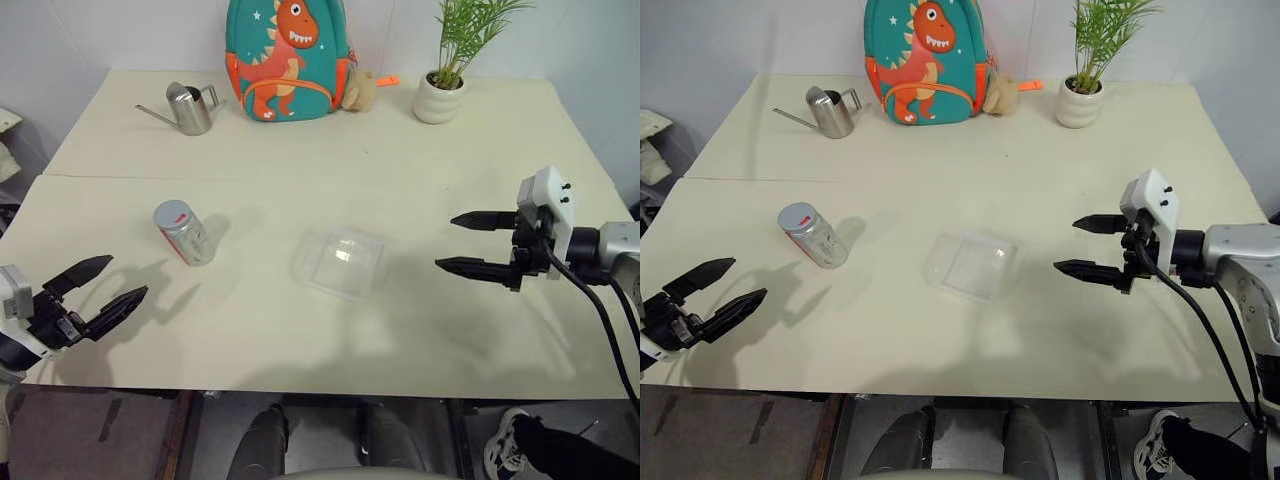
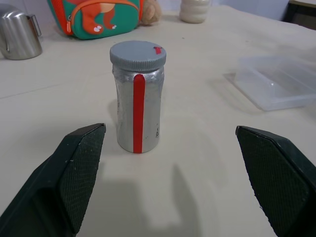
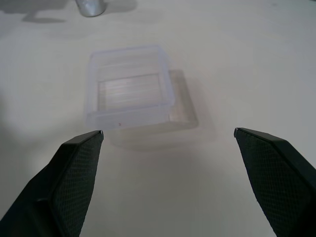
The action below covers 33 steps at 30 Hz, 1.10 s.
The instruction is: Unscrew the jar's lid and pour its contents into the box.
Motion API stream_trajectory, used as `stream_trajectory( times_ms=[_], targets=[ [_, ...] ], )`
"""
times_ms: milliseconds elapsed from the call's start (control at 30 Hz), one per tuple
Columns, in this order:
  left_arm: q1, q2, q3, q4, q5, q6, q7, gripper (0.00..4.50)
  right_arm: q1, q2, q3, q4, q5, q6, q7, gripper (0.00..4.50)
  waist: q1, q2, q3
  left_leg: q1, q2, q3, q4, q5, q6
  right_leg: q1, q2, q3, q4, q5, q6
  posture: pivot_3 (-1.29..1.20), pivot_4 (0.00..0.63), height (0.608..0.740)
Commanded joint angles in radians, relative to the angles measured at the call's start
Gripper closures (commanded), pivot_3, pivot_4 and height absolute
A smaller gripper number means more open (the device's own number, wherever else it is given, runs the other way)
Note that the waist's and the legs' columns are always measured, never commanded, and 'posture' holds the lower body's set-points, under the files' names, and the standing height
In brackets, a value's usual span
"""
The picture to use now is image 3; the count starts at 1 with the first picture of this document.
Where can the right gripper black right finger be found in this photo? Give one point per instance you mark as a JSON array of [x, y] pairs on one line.
[[279, 177]]

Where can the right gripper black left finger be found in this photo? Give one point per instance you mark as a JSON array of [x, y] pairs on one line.
[[61, 187]]

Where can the clear plastic square container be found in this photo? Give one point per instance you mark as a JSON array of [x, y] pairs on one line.
[[128, 121]]

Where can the silver jar with white rim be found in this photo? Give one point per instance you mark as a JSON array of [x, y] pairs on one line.
[[91, 8]]

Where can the clear plastic lid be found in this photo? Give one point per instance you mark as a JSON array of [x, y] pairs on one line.
[[182, 103]]

